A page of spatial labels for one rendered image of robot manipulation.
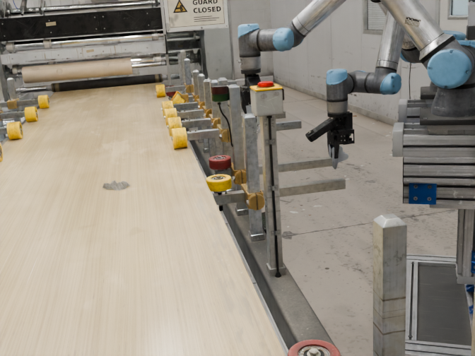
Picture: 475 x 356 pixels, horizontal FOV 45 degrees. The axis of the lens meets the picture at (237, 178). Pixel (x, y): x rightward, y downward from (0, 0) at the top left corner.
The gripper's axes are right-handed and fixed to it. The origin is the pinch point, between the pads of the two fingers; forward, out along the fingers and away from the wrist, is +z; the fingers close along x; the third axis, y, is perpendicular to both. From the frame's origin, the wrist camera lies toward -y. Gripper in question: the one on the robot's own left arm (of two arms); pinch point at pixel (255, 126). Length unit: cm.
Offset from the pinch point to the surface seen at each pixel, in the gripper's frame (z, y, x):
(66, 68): -7, 250, 90
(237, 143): 3.9, -7.1, 8.0
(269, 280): 31, -61, 11
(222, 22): -31, 246, -28
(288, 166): 15.7, -2.9, -10.9
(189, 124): 6, 47, 20
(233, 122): -3.4, -7.1, 9.0
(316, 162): 15.3, -2.9, -21.4
